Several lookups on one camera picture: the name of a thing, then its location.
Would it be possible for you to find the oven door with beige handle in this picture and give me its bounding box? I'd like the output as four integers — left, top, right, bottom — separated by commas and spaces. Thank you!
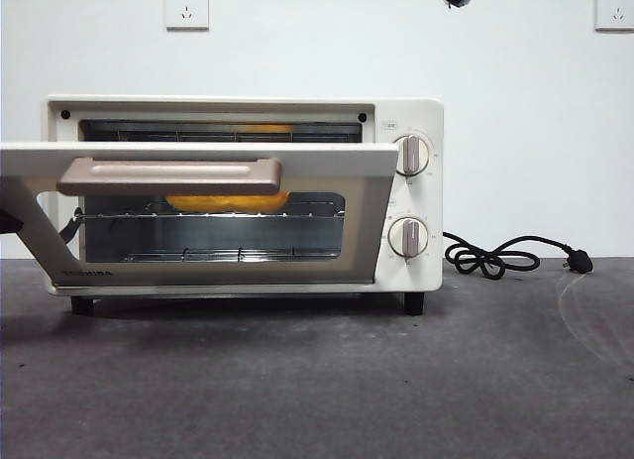
0, 140, 402, 287

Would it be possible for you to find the oven temperature knob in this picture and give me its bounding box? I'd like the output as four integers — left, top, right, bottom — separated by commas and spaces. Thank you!
392, 134, 432, 177

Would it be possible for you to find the oven timer knob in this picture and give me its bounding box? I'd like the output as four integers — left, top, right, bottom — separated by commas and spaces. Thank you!
386, 216, 430, 260

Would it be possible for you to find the cream toaster oven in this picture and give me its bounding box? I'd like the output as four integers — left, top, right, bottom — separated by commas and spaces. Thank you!
44, 94, 445, 317

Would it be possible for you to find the white wall socket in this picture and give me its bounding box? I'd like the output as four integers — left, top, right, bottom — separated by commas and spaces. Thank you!
593, 0, 634, 33
164, 0, 211, 33

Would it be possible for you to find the metal wire oven rack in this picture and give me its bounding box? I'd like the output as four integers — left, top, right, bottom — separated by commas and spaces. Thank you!
73, 208, 348, 222

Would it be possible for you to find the black power cable with plug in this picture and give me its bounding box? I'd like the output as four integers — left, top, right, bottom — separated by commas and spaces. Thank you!
440, 230, 594, 282

